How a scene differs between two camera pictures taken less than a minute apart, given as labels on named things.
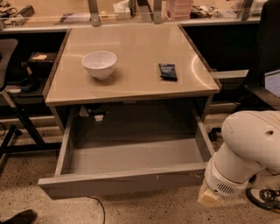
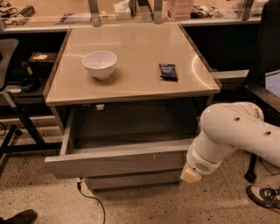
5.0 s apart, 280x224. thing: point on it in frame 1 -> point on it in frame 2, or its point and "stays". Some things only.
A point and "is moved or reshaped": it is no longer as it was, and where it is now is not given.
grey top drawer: [119, 151] is moved or reshaped
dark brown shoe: [27, 216] stays
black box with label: [41, 63] stays
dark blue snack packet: [168, 72] stays
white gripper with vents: [224, 181] -> [202, 164]
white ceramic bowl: [101, 63] stays
